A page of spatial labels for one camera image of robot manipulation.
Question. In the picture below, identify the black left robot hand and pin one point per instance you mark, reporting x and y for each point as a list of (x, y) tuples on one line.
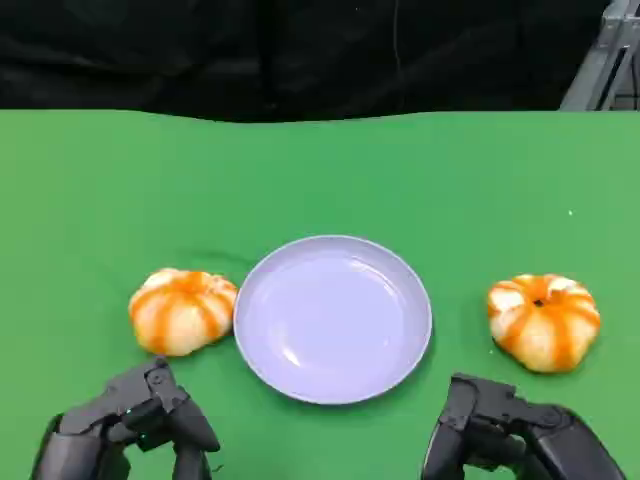
[(150, 415)]

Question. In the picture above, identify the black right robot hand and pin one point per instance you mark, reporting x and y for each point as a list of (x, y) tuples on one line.
[(550, 435)]

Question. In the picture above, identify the orange white toy bread roll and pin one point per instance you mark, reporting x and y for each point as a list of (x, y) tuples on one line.
[(182, 312), (545, 325)]

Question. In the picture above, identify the lilac plate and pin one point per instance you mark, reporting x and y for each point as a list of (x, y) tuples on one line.
[(332, 320)]

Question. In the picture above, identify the green table cloth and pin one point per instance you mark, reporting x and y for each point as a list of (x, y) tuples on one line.
[(320, 180)]

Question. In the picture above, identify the black backdrop cloth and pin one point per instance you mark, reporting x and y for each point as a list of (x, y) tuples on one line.
[(250, 50)]

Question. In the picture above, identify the grey metal frame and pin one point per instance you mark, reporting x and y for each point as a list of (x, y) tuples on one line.
[(607, 60)]

